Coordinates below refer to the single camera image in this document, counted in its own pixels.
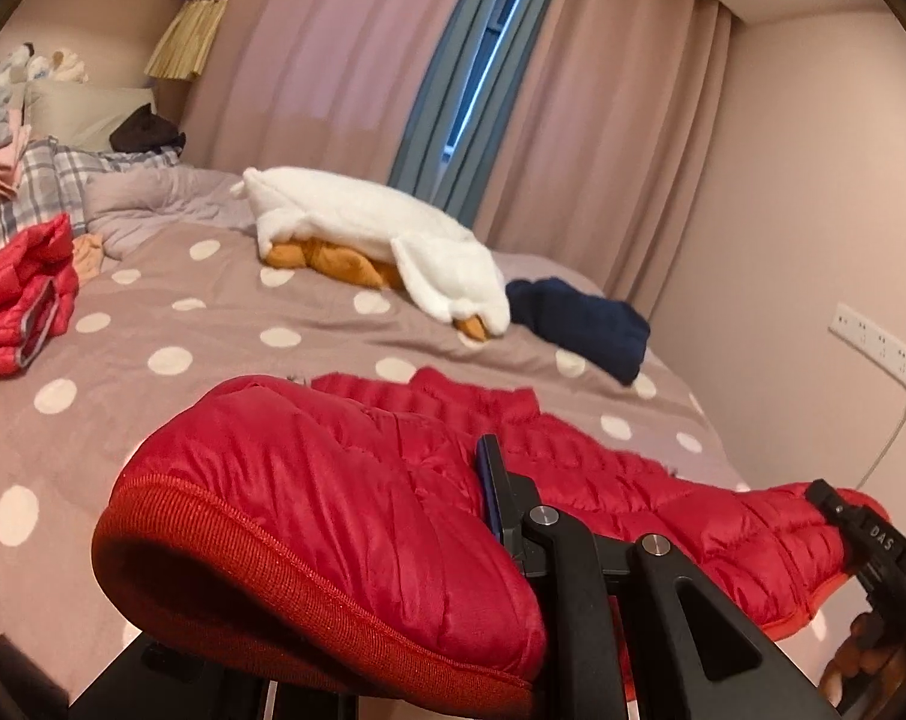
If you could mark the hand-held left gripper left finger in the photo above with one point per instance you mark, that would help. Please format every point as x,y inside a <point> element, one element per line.
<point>123,690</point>

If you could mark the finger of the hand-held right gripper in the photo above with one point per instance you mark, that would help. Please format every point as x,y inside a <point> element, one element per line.
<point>832,506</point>

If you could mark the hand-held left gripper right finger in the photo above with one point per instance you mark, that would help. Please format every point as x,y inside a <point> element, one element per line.
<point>489,487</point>

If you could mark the red down jacket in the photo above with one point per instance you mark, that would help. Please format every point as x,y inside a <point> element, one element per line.
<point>10,292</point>
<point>333,480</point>

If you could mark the person's right hand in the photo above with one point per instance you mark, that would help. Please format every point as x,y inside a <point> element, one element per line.
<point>862,652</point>

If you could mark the navy blue garment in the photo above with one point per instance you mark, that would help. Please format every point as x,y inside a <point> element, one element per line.
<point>580,322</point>

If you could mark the brown plush toy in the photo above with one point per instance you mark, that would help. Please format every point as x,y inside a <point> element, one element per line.
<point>325,259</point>

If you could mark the white plush goose toy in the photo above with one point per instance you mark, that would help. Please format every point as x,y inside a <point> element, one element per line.
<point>363,217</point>

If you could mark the polka dot bedspread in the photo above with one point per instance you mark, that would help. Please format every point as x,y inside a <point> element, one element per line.
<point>198,315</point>

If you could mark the pink curtain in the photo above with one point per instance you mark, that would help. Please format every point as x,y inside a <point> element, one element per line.
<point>310,52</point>
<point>610,127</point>

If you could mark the blue-grey curtain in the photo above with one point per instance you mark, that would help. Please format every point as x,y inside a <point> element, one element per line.
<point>438,105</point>

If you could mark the folded red down jacket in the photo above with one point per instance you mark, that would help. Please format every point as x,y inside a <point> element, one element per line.
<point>10,292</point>

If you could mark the peach cloth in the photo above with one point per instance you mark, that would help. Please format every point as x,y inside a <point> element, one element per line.
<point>89,259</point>

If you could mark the window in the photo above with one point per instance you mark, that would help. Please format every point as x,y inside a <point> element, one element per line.
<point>490,52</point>

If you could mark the grey-pink quilt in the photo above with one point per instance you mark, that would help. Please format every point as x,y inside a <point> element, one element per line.
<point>160,195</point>

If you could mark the black garment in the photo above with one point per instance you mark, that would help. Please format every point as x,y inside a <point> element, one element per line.
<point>145,131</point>

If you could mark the plaid quilt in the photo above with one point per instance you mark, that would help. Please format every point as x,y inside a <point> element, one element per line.
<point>55,180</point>

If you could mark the beige pillow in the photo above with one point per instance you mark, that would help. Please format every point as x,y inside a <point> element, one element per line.
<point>78,116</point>

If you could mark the black and white plush toy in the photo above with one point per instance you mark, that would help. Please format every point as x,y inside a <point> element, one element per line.
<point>10,64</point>

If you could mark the white wall socket strip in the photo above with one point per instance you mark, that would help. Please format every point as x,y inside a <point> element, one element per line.
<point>880,345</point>

